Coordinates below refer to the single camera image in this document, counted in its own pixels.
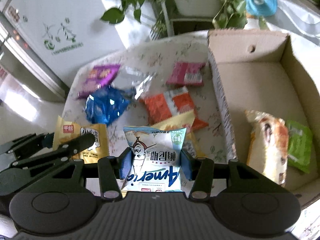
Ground floral tablecloth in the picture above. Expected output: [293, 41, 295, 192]
[60, 29, 231, 193]

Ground silver foil snack bag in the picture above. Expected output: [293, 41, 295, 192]
[111, 66, 156, 100]

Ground blue foil snack bag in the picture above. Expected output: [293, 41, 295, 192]
[85, 85, 136, 126]

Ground orange snack bag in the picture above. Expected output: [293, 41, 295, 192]
[139, 86, 209, 131]

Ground purple snack bag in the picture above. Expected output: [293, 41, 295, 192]
[78, 64, 120, 99]

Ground yellow snack bag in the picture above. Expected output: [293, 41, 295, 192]
[53, 116, 109, 164]
[151, 109, 207, 159]

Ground cardboard box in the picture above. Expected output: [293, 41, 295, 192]
[207, 29, 319, 208]

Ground pink snack bag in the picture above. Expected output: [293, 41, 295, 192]
[166, 61, 206, 86]

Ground white refrigerator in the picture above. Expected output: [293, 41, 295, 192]
[1, 0, 124, 102]

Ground white blue snack bag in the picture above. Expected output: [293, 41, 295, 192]
[122, 126, 187, 192]

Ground pothos plant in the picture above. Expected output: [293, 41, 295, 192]
[100, 0, 251, 41]

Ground green snack bag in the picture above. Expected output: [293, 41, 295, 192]
[285, 120, 312, 174]

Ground croissant snack bag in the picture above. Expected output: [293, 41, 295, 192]
[245, 110, 289, 186]

